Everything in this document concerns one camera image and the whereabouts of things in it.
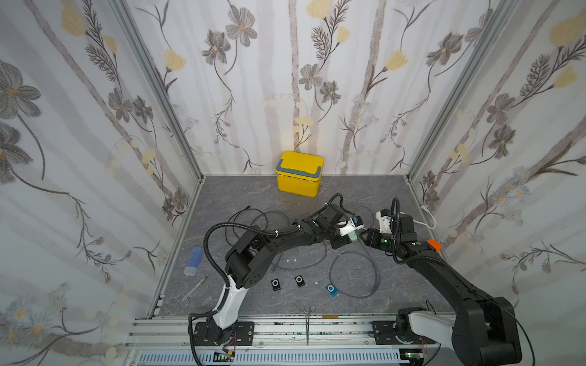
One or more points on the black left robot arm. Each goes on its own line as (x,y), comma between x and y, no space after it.
(249,259)

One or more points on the orange bottle cap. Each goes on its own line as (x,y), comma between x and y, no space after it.
(435,245)

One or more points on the green USB wall charger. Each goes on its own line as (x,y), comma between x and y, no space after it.
(352,237)

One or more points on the yellow plastic storage box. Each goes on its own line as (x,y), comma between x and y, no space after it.
(299,173)

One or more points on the blue transparent bottle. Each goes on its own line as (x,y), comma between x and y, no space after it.
(193,261)

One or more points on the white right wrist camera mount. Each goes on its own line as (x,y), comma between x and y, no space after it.
(387,221)

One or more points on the black mp3 player left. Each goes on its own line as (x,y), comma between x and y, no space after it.
(275,285)

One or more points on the black mp3 player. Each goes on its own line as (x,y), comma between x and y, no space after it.
(299,281)
(275,285)

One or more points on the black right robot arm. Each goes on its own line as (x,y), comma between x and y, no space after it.
(484,330)

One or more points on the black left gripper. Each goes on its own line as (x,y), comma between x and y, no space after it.
(344,241)

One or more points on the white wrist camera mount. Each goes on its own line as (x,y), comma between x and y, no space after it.
(387,221)
(351,226)

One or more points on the black mp3 player right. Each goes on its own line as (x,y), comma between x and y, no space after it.
(299,281)

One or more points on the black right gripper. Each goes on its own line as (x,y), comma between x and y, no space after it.
(372,238)

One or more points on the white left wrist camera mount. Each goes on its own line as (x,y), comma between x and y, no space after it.
(351,226)

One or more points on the silver scissors left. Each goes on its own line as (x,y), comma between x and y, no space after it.
(184,299)

